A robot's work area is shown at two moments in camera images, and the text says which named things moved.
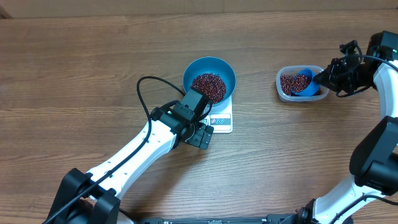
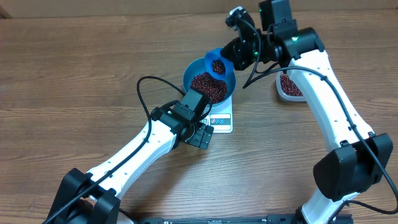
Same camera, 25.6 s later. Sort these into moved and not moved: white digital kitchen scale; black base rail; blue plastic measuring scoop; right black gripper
Moved: right black gripper; blue plastic measuring scoop
Not moved: white digital kitchen scale; black base rail
